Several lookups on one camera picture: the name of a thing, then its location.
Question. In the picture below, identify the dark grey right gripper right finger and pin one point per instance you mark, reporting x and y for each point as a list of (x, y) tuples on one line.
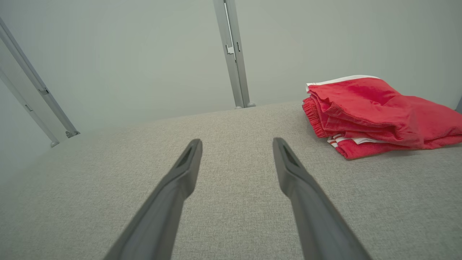
[(317, 224)]

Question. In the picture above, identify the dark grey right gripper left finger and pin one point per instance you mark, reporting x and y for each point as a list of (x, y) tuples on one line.
[(155, 224)]

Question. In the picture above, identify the red jersey with white sleeves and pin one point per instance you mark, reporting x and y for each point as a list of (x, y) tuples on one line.
[(361, 148)]

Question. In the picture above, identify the red shorts with white trim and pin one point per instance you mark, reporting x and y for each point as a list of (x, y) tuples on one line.
[(379, 108)]

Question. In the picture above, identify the grey fabric sofa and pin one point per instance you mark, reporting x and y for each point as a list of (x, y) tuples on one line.
[(234, 216)]

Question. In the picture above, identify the grey metal partition post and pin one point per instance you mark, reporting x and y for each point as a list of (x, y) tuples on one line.
[(32, 115), (39, 86), (234, 65)]

